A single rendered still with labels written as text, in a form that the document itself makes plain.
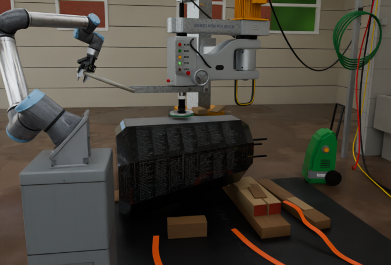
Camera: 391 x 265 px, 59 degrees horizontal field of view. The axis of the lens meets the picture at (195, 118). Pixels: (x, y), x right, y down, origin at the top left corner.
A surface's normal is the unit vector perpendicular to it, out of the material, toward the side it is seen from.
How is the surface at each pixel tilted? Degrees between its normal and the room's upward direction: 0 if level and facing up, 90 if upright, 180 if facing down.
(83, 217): 90
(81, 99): 90
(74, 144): 90
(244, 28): 90
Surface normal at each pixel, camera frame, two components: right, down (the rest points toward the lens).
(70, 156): 0.25, 0.19
